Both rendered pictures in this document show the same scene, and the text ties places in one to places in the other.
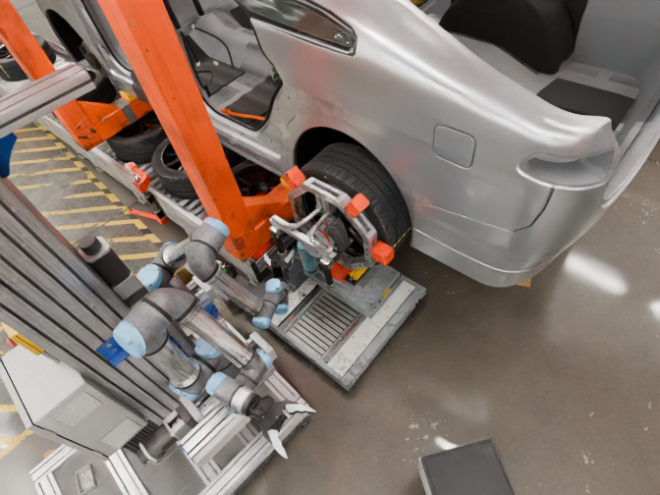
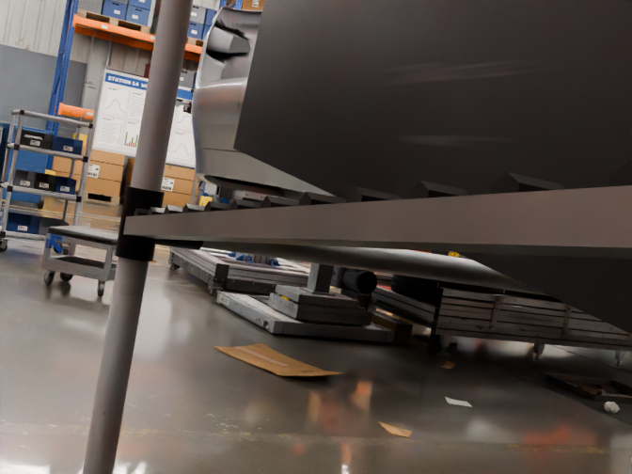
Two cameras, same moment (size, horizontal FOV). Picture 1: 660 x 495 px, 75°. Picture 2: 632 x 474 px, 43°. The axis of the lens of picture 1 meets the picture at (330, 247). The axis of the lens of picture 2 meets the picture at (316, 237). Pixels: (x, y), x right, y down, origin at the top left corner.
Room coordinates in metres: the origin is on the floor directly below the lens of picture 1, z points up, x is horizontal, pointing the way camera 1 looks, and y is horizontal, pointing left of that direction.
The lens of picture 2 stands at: (2.42, -4.75, 0.79)
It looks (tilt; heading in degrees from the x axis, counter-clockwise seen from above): 3 degrees down; 101
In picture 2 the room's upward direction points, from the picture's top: 10 degrees clockwise
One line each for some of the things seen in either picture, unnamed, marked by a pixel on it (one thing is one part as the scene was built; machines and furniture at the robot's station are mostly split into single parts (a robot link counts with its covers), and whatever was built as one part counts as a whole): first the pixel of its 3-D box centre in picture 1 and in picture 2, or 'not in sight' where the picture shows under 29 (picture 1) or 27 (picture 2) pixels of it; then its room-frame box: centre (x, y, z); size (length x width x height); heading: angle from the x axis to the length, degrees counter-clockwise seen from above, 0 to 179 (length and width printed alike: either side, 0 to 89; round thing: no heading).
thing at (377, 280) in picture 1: (359, 263); (320, 276); (1.58, -0.16, 0.32); 0.40 x 0.30 x 0.28; 41
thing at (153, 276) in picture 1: (153, 281); not in sight; (1.24, 0.83, 0.98); 0.13 x 0.12 x 0.14; 153
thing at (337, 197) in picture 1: (332, 226); not in sight; (1.47, -0.03, 0.85); 0.54 x 0.07 x 0.54; 41
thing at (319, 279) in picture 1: (357, 277); (320, 308); (1.61, -0.14, 0.13); 0.50 x 0.36 x 0.10; 41
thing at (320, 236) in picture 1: (323, 235); not in sight; (1.43, 0.02, 0.85); 0.21 x 0.14 x 0.14; 131
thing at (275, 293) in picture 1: (274, 294); not in sight; (1.09, 0.29, 0.91); 0.11 x 0.08 x 0.11; 153
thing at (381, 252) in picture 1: (382, 253); not in sight; (1.24, -0.24, 0.85); 0.09 x 0.08 x 0.07; 41
